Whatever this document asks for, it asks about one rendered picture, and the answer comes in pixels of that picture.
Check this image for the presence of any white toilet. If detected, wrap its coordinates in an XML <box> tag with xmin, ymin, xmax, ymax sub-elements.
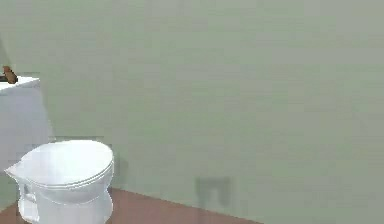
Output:
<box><xmin>0</xmin><ymin>75</ymin><xmax>115</xmax><ymax>224</ymax></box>

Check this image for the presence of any small brown object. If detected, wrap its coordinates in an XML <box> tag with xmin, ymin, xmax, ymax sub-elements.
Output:
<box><xmin>0</xmin><ymin>65</ymin><xmax>19</xmax><ymax>85</ymax></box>

